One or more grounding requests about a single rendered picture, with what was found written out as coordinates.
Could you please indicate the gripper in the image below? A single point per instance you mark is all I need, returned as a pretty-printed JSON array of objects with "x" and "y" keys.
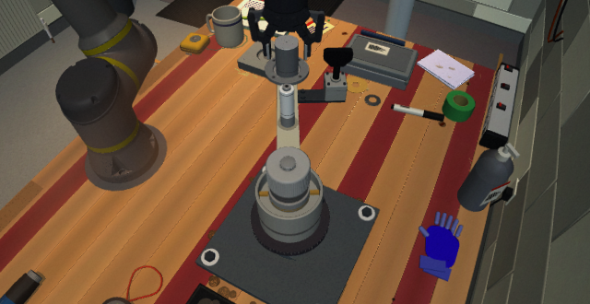
[{"x": 286, "y": 4}]

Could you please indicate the grey cylinder test weight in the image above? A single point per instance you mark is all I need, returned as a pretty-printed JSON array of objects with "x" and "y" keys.
[{"x": 287, "y": 57}]

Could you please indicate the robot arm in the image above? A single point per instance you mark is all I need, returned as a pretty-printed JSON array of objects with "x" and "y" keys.
[{"x": 110, "y": 110}]

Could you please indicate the grey weight tray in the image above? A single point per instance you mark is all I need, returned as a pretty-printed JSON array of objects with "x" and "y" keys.
[{"x": 249, "y": 63}]

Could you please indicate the black tee knob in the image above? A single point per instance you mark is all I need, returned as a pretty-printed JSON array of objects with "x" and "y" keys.
[{"x": 338, "y": 57}]

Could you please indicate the small white cylinder knob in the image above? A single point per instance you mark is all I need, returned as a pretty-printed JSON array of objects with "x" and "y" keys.
[{"x": 288, "y": 106}]

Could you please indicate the grey knurled knob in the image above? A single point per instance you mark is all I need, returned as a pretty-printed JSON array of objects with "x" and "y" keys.
[{"x": 288, "y": 175}]

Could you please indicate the black parts tray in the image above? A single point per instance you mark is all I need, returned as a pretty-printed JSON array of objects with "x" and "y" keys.
[{"x": 205, "y": 297}]

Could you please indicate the yellow note paper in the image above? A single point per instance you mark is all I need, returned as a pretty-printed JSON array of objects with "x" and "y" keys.
[{"x": 328, "y": 26}]

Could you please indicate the white notebook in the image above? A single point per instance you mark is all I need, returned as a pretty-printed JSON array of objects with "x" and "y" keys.
[{"x": 253, "y": 4}]

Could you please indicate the grey mug with blue stripe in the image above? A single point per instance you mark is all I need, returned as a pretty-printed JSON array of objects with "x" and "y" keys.
[{"x": 228, "y": 30}]

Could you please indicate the yellow tape measure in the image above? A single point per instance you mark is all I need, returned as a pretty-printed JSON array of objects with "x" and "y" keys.
[{"x": 194, "y": 43}]

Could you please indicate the brass washer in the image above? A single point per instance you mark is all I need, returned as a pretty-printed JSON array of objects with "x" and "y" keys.
[{"x": 362, "y": 85}]

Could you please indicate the grey case with label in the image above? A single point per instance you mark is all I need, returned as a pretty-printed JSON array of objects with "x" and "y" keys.
[{"x": 382, "y": 62}]

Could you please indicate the dark steel washer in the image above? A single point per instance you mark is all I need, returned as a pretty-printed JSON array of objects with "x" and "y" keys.
[{"x": 367, "y": 100}]

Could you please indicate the grey round column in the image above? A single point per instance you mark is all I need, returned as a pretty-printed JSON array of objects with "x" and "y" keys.
[{"x": 402, "y": 9}]

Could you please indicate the black and white marker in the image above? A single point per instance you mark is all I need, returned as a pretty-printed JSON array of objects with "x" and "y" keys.
[{"x": 415, "y": 111}]

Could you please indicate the white paper pad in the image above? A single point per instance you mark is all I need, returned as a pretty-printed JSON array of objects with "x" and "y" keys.
[{"x": 444, "y": 69}]

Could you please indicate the green tape roll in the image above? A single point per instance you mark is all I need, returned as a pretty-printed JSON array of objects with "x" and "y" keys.
[{"x": 461, "y": 110}]

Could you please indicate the white hex bolt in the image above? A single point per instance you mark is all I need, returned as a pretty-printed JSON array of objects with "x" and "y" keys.
[
  {"x": 367, "y": 213},
  {"x": 210, "y": 257}
]

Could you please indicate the white power strip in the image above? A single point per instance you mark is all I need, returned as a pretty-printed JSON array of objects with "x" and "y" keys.
[{"x": 500, "y": 110}]

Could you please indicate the grey spray bottle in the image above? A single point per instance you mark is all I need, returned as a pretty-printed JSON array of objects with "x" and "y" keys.
[{"x": 484, "y": 179}]

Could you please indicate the brown coin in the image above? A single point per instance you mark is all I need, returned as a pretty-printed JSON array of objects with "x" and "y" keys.
[{"x": 214, "y": 281}]

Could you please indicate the blue glove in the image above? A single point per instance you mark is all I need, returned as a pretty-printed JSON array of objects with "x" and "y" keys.
[{"x": 441, "y": 246}]

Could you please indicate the grey radiator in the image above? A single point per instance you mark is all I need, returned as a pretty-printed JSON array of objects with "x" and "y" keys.
[{"x": 18, "y": 14}]

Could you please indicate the small black box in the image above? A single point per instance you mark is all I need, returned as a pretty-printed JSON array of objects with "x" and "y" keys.
[{"x": 507, "y": 194}]

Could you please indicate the grey round object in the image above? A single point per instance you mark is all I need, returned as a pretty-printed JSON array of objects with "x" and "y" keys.
[{"x": 117, "y": 301}]

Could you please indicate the dark flashlight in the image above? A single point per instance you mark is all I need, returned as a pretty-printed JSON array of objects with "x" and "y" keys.
[{"x": 20, "y": 288}]

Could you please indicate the grey clamp block with bracket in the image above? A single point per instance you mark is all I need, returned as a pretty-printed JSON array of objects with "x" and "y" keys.
[{"x": 335, "y": 90}]

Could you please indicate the grey pivot column on base plate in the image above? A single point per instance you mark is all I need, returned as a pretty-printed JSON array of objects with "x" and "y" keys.
[{"x": 295, "y": 272}]

